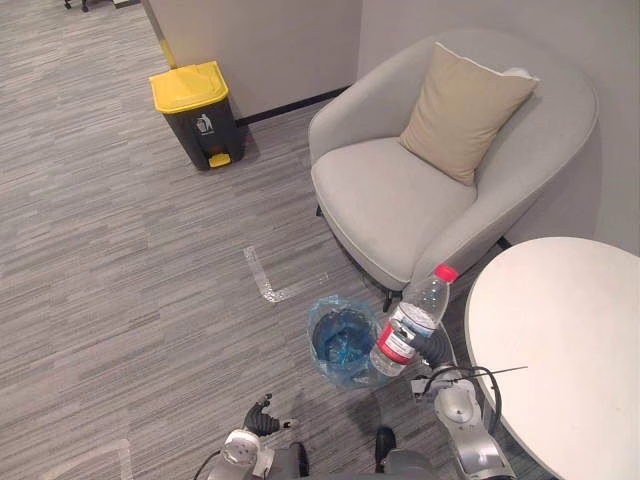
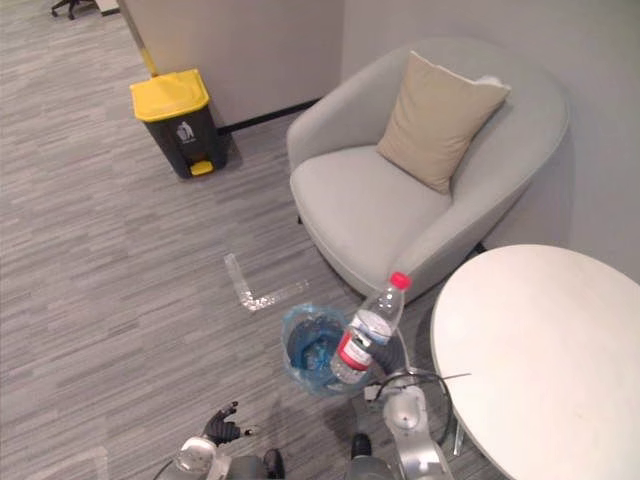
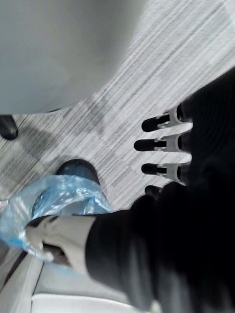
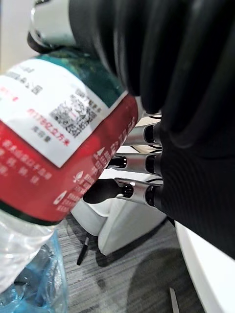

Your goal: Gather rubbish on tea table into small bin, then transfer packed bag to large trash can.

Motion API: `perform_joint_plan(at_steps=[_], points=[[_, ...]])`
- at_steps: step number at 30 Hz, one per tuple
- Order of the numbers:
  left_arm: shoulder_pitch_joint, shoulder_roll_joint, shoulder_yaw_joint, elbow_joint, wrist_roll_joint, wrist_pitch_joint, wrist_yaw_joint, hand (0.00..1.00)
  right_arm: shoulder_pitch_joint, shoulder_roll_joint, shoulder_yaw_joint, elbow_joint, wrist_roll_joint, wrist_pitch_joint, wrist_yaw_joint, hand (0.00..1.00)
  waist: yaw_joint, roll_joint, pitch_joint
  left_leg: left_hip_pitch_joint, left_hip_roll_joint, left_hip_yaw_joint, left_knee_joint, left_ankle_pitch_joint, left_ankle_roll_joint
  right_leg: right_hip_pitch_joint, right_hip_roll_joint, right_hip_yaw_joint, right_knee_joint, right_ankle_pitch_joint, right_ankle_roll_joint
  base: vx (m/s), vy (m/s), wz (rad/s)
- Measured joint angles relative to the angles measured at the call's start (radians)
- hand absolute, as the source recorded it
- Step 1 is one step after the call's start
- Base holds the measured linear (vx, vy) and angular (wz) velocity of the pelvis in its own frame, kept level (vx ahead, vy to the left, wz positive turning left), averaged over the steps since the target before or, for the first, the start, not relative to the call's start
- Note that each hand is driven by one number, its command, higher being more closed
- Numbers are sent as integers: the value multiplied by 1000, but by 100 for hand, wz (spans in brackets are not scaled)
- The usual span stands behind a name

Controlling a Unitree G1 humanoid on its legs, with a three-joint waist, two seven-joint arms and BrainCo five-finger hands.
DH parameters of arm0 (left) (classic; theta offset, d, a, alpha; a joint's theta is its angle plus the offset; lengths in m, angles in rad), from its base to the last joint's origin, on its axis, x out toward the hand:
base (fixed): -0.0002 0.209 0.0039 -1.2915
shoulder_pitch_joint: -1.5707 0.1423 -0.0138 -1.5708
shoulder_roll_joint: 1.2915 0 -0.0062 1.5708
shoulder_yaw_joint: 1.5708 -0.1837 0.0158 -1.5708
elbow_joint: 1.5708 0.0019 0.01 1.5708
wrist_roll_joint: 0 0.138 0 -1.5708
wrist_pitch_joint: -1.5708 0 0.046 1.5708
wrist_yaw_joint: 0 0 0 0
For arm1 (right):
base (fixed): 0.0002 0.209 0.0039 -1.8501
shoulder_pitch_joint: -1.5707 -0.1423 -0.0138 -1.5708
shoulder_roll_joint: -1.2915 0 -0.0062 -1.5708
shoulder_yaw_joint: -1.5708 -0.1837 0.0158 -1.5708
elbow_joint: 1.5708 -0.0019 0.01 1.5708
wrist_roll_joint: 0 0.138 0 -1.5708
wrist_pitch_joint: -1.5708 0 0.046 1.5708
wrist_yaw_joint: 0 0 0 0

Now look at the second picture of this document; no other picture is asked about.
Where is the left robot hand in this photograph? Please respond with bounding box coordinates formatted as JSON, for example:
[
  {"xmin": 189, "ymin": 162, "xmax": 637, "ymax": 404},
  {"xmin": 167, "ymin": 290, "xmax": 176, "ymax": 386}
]
[{"xmin": 202, "ymin": 399, "xmax": 261, "ymax": 446}]

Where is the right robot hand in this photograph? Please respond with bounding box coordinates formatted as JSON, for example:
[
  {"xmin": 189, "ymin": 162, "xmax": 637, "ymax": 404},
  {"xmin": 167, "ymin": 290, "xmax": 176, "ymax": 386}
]
[{"xmin": 368, "ymin": 333, "xmax": 405, "ymax": 382}]

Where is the clear bottle with red cap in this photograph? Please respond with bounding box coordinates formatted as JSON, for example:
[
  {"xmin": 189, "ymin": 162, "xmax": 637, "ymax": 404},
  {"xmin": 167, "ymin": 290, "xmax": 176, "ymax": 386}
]
[{"xmin": 329, "ymin": 271, "xmax": 412, "ymax": 385}]

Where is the blue plastic trash bag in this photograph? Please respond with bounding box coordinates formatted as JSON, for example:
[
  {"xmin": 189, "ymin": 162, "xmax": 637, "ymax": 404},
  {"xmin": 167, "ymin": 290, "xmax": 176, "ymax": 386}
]
[{"xmin": 281, "ymin": 302, "xmax": 374, "ymax": 399}]

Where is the small waste bin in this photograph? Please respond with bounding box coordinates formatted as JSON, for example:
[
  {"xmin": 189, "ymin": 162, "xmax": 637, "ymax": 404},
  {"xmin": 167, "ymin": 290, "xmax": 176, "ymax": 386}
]
[{"xmin": 284, "ymin": 307, "xmax": 371, "ymax": 397}]

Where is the round white tea table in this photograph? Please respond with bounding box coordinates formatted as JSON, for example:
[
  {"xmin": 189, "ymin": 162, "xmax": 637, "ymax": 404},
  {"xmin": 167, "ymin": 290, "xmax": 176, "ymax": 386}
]
[{"xmin": 430, "ymin": 243, "xmax": 640, "ymax": 480}]

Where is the dark grey large trash can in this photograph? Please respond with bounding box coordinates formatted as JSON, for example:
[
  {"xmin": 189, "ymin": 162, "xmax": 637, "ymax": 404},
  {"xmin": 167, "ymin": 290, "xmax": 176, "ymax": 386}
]
[{"xmin": 142, "ymin": 102, "xmax": 230, "ymax": 180}]

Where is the grey robot body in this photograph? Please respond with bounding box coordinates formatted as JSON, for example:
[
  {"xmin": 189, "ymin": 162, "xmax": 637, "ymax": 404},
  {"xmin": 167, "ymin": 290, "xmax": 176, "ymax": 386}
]
[{"xmin": 219, "ymin": 452, "xmax": 394, "ymax": 480}]

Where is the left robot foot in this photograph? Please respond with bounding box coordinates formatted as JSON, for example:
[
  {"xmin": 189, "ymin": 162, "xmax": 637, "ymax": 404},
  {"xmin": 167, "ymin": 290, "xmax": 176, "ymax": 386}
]
[{"xmin": 263, "ymin": 448, "xmax": 286, "ymax": 480}]

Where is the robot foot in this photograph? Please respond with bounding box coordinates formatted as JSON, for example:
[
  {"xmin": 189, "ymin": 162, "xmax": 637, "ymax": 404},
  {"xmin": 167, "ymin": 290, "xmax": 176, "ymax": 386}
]
[
  {"xmin": 263, "ymin": 448, "xmax": 286, "ymax": 480},
  {"xmin": 351, "ymin": 432, "xmax": 374, "ymax": 459}
]

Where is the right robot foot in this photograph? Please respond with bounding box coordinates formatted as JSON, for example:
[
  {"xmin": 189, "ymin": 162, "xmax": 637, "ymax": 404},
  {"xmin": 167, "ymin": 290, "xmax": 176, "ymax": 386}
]
[{"xmin": 351, "ymin": 432, "xmax": 374, "ymax": 459}]

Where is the metal table leg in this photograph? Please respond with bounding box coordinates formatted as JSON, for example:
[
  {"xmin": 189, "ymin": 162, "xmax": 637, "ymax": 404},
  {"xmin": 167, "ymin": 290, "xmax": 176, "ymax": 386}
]
[{"xmin": 439, "ymin": 412, "xmax": 467, "ymax": 456}]

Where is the clear floor tape strip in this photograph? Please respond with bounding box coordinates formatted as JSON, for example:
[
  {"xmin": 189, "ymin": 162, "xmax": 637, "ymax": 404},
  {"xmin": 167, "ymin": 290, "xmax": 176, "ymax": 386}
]
[
  {"xmin": 249, "ymin": 280, "xmax": 311, "ymax": 315},
  {"xmin": 223, "ymin": 253, "xmax": 257, "ymax": 312}
]

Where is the light grey armchair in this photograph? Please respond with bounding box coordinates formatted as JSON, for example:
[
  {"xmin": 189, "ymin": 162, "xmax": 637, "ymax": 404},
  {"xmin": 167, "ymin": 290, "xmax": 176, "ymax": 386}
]
[{"xmin": 286, "ymin": 37, "xmax": 571, "ymax": 305}]

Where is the beige cushion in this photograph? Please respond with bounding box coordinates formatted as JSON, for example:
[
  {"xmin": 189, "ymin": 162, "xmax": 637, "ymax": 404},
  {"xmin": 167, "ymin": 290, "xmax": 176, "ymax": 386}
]
[{"xmin": 375, "ymin": 50, "xmax": 511, "ymax": 195}]

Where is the black baseboard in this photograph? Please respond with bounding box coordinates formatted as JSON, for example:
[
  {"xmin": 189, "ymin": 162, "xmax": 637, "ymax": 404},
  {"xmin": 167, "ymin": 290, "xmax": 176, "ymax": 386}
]
[{"xmin": 216, "ymin": 94, "xmax": 327, "ymax": 134}]

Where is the black office chair base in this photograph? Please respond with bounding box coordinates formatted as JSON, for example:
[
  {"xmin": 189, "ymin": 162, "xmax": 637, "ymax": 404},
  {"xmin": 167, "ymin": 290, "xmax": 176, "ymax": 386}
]
[{"xmin": 51, "ymin": 0, "xmax": 84, "ymax": 21}]

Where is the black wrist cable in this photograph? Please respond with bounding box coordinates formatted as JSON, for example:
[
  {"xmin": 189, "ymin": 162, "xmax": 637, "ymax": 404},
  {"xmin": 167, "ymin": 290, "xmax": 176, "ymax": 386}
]
[{"xmin": 367, "ymin": 370, "xmax": 472, "ymax": 401}]

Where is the yellow wall corner guard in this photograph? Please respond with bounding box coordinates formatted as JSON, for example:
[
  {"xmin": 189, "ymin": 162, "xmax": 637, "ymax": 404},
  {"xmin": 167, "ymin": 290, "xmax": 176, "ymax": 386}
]
[{"xmin": 122, "ymin": 0, "xmax": 159, "ymax": 79}]

